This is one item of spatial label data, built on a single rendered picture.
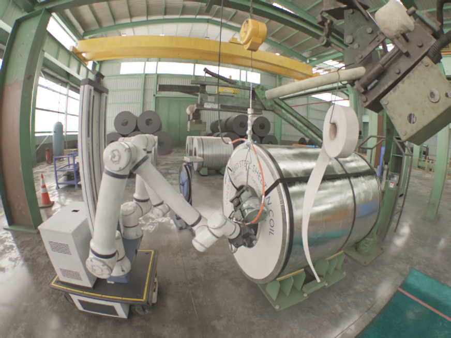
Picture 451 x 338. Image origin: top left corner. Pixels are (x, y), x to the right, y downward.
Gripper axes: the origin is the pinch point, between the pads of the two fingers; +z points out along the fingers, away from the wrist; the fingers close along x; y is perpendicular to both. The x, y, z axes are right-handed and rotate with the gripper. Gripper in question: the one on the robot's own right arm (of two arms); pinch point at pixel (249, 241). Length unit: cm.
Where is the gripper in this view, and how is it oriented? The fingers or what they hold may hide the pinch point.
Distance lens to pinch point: 113.6
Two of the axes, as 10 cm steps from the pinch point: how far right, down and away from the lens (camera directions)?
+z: 5.8, 5.7, 5.8
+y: -2.1, -5.8, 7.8
